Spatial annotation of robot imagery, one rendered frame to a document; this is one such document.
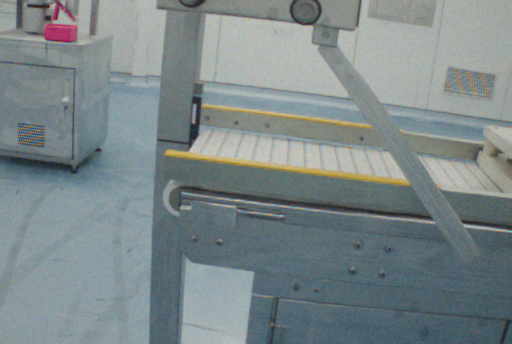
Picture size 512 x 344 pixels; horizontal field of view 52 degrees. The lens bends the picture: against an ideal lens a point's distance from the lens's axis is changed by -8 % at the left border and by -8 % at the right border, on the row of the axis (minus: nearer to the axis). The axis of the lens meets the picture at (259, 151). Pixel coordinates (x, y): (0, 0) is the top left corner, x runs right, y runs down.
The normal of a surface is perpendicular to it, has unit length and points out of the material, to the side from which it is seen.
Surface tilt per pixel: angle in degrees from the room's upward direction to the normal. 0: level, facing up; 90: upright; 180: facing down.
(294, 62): 90
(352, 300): 90
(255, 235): 90
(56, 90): 90
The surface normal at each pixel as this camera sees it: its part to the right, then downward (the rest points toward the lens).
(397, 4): -0.06, 0.29
